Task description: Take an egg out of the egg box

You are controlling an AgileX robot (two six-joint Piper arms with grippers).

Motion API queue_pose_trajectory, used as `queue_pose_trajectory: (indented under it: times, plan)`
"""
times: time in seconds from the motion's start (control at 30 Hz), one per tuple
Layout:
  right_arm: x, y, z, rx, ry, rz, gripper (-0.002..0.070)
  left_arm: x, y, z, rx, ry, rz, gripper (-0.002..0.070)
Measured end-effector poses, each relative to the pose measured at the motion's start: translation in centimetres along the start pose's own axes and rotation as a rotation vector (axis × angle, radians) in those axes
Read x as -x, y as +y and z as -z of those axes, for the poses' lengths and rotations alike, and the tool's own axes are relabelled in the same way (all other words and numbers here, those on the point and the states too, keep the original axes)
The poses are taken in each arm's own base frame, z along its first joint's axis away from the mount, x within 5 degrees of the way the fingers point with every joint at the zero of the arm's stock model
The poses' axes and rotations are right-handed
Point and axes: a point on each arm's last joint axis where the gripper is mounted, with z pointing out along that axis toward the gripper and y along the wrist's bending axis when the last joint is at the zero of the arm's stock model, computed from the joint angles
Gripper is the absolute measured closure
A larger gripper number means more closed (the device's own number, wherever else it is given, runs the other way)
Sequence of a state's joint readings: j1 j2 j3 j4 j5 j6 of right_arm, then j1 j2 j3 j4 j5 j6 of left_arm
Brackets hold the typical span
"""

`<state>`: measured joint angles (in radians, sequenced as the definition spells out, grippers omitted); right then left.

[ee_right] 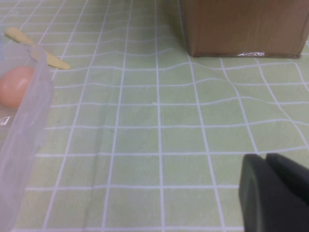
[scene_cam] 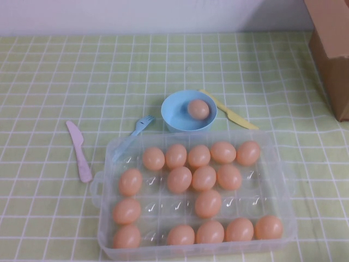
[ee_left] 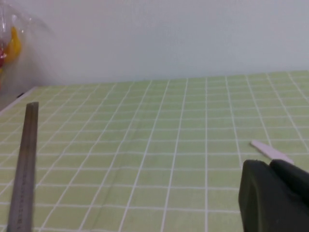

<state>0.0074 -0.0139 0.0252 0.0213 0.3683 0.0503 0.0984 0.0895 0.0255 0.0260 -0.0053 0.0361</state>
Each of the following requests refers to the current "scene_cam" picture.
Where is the peach plastic egg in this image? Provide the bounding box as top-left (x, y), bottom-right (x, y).
top-left (112, 198), bottom-right (142, 225)
top-left (191, 165), bottom-right (218, 192)
top-left (255, 215), bottom-right (284, 240)
top-left (196, 220), bottom-right (225, 245)
top-left (236, 140), bottom-right (261, 166)
top-left (164, 144), bottom-right (188, 169)
top-left (186, 99), bottom-right (210, 120)
top-left (118, 168), bottom-right (143, 197)
top-left (216, 164), bottom-right (243, 191)
top-left (225, 217), bottom-right (255, 242)
top-left (194, 189), bottom-right (222, 219)
top-left (210, 141), bottom-right (237, 164)
top-left (166, 224), bottom-right (196, 246)
top-left (142, 147), bottom-right (166, 171)
top-left (166, 166), bottom-right (193, 194)
top-left (112, 225), bottom-right (142, 249)
top-left (187, 144), bottom-right (211, 168)

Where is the clear plastic egg box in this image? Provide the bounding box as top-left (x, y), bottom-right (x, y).
top-left (89, 129), bottom-right (297, 260)

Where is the clear plastic egg tray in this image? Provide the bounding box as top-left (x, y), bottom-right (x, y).
top-left (0, 31), bottom-right (349, 262)

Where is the brown cardboard box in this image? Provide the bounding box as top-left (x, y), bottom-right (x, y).
top-left (303, 0), bottom-right (349, 123)

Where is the light blue plastic bowl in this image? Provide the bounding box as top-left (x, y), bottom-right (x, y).
top-left (160, 90), bottom-right (218, 133)

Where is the light blue plastic fork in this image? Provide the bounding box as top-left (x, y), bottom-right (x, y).
top-left (111, 115), bottom-right (157, 163)

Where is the yellow plastic knife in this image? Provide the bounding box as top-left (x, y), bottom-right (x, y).
top-left (198, 88), bottom-right (259, 130)

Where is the pink plastic knife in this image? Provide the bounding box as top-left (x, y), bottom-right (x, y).
top-left (65, 120), bottom-right (93, 183)

